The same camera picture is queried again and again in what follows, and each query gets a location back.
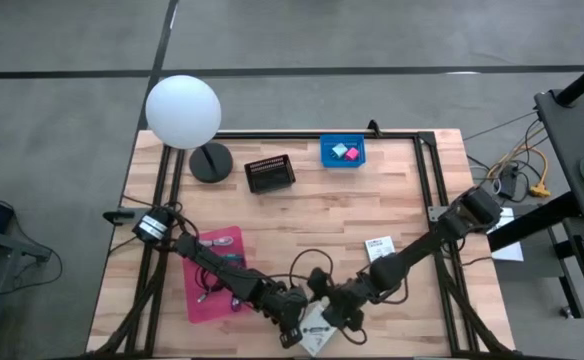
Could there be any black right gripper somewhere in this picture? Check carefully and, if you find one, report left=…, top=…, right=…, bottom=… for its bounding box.
left=305, top=267, right=376, bottom=334

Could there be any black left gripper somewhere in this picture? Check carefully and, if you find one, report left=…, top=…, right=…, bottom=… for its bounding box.
left=261, top=284, right=309, bottom=350

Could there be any white and green Acer box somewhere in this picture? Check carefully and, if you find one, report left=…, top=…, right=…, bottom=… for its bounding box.
left=299, top=299, right=338, bottom=357

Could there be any white card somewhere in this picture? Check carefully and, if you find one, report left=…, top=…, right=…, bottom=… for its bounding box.
left=364, top=235, right=397, bottom=264

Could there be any dark brown cable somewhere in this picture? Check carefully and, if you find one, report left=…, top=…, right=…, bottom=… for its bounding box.
left=194, top=267, right=226, bottom=304

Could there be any translucent pink plastic tray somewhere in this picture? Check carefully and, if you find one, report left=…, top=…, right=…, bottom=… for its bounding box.
left=181, top=225, right=249, bottom=325

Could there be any white grey cable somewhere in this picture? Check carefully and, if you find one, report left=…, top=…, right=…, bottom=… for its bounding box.
left=195, top=235, right=235, bottom=249

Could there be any blue plastic basket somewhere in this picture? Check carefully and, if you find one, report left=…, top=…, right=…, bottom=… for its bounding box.
left=319, top=133, right=367, bottom=169

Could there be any black slotted plastic basket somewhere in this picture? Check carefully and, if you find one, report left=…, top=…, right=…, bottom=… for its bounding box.
left=244, top=153, right=297, bottom=195

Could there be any white paper sheet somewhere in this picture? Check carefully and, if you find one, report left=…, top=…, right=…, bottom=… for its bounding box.
left=489, top=207, right=526, bottom=263

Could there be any black diagonal beam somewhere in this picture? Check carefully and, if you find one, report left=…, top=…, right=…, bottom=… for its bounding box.
left=486, top=192, right=583, bottom=253

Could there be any black power strip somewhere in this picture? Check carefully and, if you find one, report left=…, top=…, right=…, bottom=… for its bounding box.
left=499, top=164, right=521, bottom=200

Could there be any white globe table lamp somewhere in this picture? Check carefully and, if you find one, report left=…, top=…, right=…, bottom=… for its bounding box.
left=145, top=74, right=235, bottom=184

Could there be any black side desk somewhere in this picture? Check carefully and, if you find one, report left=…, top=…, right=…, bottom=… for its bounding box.
left=534, top=87, right=584, bottom=341

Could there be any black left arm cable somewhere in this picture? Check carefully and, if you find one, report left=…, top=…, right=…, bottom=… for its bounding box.
left=241, top=248, right=334, bottom=284

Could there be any black aluminium table frame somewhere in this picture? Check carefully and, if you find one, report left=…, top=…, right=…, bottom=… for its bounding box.
left=89, top=128, right=513, bottom=360

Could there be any yellow power cable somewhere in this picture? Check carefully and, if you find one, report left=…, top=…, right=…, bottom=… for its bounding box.
left=486, top=144, right=552, bottom=197

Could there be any thin black floor cable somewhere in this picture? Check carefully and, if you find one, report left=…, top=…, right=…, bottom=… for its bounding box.
left=464, top=110, right=538, bottom=142

